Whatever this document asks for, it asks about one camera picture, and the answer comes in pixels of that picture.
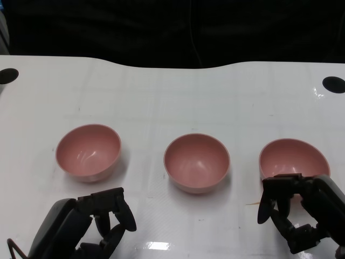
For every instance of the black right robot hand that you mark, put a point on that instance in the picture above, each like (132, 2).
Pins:
(320, 205)

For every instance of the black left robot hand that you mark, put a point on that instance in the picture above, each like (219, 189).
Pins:
(59, 229)

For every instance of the pink plastic bowl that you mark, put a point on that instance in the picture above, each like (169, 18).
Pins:
(196, 162)
(293, 156)
(89, 151)

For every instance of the small yellow sliver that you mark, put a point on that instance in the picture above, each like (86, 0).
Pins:
(253, 203)

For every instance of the pale grey panel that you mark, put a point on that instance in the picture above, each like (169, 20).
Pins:
(3, 32)

